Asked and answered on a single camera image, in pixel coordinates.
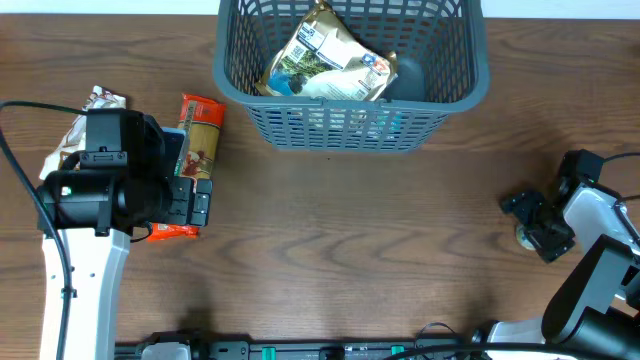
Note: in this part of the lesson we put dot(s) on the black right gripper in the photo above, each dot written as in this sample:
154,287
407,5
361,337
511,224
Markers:
550,247

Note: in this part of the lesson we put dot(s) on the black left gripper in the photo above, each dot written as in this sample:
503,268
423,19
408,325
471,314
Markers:
185,210

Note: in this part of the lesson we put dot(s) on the green lid jar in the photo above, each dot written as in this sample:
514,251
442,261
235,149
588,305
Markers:
522,238

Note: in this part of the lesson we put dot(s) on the San Remo spaghetti packet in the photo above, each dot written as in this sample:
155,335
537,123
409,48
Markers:
190,151

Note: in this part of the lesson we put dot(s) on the gold coffee bag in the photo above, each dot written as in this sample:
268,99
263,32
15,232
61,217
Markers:
323,59

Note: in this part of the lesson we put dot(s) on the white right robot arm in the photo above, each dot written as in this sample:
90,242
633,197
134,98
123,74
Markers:
579,212

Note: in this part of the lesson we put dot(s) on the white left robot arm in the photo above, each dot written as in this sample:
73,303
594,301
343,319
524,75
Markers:
124,178

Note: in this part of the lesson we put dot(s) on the cream brown snack bag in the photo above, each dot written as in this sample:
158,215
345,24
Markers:
75,139

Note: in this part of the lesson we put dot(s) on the grey plastic basket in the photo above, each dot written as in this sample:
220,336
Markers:
442,64

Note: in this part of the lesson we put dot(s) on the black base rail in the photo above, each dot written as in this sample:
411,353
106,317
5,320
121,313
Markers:
197,345

